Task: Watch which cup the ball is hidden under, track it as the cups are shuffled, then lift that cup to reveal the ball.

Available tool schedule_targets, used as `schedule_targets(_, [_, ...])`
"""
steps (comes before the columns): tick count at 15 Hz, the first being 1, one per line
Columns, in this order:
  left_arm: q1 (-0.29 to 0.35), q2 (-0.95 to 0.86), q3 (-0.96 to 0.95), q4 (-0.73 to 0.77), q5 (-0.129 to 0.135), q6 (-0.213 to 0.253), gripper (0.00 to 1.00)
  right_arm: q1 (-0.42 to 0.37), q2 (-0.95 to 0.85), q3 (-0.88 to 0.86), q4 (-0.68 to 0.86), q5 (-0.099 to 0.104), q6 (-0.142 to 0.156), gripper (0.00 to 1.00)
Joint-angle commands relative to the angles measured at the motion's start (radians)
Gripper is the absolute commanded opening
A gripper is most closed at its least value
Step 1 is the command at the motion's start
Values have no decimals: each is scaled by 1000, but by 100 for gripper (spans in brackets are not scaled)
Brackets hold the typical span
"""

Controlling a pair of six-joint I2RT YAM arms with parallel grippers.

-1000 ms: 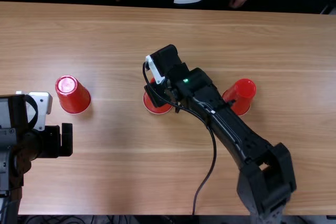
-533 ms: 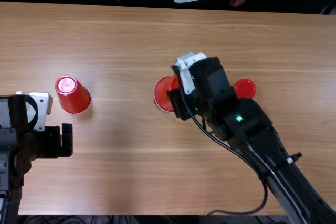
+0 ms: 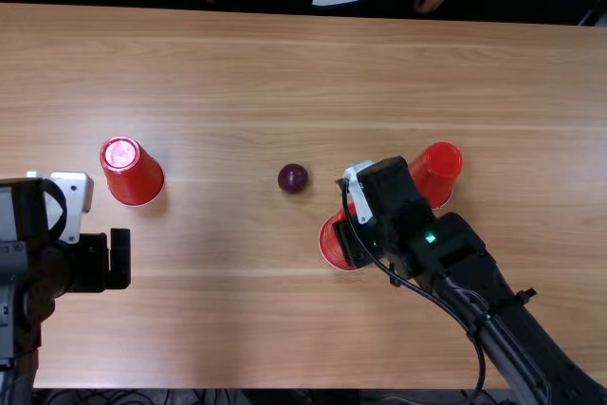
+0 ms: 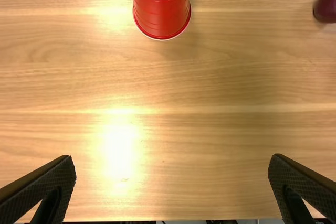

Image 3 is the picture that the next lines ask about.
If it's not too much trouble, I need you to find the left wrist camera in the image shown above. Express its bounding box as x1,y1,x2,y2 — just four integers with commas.
26,170,95,246

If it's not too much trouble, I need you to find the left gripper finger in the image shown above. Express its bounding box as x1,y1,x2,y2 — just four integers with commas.
109,227,132,290

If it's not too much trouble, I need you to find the red cup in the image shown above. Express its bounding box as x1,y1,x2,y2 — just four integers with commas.
99,136,166,208
318,203,376,273
407,140,465,210

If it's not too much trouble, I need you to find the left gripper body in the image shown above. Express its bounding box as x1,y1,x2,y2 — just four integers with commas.
51,232,112,294

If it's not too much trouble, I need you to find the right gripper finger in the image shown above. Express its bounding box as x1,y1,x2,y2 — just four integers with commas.
334,215,376,268

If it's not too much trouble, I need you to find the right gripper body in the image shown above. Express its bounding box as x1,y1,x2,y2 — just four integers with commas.
350,156,435,259

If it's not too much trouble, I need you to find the dark purple ball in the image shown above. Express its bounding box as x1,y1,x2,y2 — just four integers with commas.
277,162,309,194

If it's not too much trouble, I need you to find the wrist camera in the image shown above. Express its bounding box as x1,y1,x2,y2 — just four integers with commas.
341,160,378,227
26,170,95,246

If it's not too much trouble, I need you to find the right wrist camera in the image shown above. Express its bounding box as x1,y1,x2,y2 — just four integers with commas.
341,160,378,227

